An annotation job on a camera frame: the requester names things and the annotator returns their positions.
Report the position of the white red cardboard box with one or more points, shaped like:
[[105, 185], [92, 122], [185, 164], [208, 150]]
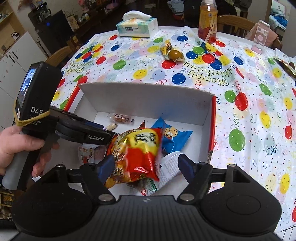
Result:
[[181, 107]]

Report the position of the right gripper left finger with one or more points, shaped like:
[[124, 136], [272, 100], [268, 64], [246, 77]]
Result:
[[94, 177]]

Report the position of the white green snack packet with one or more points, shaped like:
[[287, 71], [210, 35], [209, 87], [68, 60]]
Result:
[[168, 169]]

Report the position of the yellow triangular snack packet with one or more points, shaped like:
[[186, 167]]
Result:
[[166, 47]]

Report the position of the wooden chair far side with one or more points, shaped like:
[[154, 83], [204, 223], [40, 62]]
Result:
[[239, 26]]

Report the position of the wooden chair left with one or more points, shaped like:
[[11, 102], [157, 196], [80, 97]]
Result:
[[56, 58]]

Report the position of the sausage stick snack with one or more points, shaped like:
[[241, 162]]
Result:
[[111, 127]]

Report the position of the clear pink plastic case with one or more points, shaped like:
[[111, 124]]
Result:
[[260, 37]]

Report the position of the orange juice bottle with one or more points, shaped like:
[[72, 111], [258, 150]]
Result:
[[207, 29]]

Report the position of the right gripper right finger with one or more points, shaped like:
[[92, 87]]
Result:
[[198, 178]]

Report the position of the white cabinet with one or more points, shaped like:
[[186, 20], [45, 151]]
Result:
[[14, 65]]

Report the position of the opened wrapper on tablecloth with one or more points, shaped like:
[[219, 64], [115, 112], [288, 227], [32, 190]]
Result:
[[289, 68]]

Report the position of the balloon birthday tablecloth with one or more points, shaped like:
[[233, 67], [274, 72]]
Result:
[[255, 98]]

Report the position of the red yellow chip bag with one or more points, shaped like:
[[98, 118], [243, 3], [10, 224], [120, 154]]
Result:
[[136, 154]]

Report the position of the packaged brown braised egg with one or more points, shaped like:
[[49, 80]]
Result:
[[176, 55]]

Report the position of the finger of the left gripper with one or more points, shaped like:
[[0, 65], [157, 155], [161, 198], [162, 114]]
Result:
[[84, 134]]

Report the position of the wooden chair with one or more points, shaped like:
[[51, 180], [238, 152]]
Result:
[[239, 26], [56, 58]]

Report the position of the white red snack packet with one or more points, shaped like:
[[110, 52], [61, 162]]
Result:
[[88, 153]]

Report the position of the person's left hand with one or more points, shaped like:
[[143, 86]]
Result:
[[12, 142]]

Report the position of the blue cookie packet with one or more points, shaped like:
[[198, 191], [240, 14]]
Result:
[[173, 139]]

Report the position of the small red wrapped snack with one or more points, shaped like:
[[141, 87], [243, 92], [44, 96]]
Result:
[[120, 118]]

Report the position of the tissue box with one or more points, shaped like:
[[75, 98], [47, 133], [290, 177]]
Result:
[[137, 24]]

